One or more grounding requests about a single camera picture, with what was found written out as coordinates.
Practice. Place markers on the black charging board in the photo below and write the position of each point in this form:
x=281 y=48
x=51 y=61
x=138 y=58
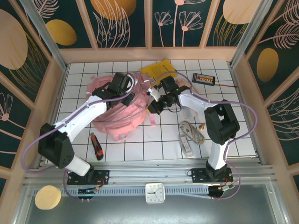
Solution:
x=202 y=79

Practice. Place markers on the yellow round sponge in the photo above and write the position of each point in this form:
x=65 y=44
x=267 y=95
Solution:
x=47 y=197

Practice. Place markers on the aluminium front rail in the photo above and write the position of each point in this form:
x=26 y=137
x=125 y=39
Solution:
x=151 y=173

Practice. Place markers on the small controller circuit board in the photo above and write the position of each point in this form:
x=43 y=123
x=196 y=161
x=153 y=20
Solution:
x=224 y=187
x=87 y=191

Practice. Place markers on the pink backpack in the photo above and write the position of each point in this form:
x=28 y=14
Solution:
x=126 y=116

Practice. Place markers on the orange black utility knife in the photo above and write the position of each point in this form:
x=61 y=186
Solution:
x=96 y=145

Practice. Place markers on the small brass fitting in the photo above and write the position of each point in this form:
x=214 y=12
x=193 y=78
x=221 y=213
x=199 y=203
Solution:
x=201 y=126

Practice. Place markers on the yellow book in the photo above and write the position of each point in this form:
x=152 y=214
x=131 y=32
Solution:
x=158 y=68

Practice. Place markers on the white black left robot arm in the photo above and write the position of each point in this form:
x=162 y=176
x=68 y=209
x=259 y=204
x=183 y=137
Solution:
x=79 y=116

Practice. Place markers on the aluminium frame post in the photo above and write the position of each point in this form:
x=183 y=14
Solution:
x=44 y=32
x=247 y=30

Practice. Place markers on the white square clock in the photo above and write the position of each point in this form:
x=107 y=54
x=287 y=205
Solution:
x=155 y=193

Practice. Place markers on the clear ruler packet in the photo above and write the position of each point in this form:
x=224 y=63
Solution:
x=190 y=113

